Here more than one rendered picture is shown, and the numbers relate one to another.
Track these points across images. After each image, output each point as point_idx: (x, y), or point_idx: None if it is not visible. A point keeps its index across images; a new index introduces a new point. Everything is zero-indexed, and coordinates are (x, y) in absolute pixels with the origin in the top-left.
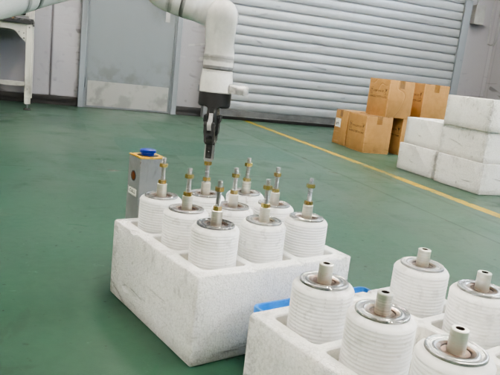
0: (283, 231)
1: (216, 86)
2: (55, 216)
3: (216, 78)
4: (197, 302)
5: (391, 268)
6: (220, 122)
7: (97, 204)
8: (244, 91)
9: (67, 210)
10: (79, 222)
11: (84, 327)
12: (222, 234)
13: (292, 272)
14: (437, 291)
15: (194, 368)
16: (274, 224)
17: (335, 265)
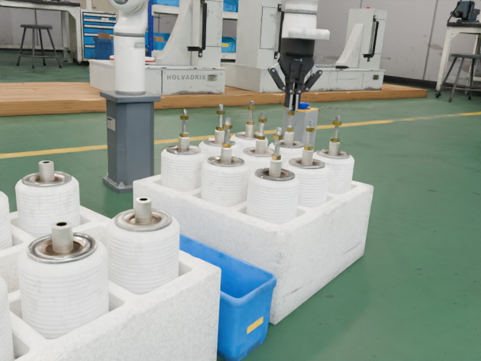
0: (220, 172)
1: (284, 31)
2: (356, 174)
3: (284, 22)
4: (133, 202)
5: None
6: (303, 71)
7: (414, 179)
8: (290, 33)
9: (378, 175)
10: (360, 182)
11: None
12: (164, 155)
13: (209, 217)
14: (112, 249)
15: None
16: (212, 162)
17: (261, 236)
